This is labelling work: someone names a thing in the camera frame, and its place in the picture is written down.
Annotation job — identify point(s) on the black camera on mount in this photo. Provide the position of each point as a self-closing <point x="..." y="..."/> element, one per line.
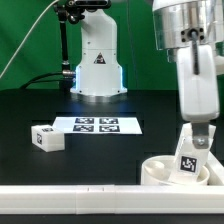
<point x="89" y="4"/>

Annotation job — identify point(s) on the white barrier rail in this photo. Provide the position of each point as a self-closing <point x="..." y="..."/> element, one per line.
<point x="111" y="199"/>
<point x="216" y="170"/>

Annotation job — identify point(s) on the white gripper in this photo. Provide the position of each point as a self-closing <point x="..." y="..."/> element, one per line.
<point x="199" y="101"/>

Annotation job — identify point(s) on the white front barrier rail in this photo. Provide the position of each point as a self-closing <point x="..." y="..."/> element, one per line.
<point x="111" y="199"/>

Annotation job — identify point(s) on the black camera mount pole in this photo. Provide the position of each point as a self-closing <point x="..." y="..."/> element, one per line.
<point x="67" y="81"/>

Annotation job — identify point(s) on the white right barrier rail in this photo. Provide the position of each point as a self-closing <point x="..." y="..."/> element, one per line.
<point x="216" y="170"/>

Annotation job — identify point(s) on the paper sheet with markers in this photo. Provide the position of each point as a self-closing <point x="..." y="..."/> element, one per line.
<point x="98" y="125"/>

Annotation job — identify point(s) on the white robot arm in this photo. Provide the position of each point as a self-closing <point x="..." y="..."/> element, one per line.
<point x="187" y="29"/>

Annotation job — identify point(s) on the white round stool seat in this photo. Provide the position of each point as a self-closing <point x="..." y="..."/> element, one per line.
<point x="162" y="170"/>

